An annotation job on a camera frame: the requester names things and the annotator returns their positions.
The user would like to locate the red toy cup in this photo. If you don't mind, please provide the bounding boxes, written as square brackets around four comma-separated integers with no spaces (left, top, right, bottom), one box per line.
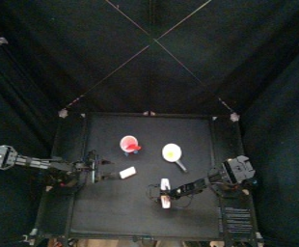
[119,134,143,154]

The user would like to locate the white toy pan with egg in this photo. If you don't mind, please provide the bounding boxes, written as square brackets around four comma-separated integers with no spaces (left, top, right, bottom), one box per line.
[162,142,190,174]

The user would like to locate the white text label sticker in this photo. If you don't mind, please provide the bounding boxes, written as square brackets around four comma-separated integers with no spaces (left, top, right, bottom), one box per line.
[222,206,254,236]

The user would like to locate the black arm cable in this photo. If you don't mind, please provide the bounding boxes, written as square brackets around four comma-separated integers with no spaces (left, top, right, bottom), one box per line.
[171,194,198,209]

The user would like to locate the thin pale cord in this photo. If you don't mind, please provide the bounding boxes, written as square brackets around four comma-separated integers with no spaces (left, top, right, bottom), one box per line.
[103,0,237,114]
[63,0,214,110]

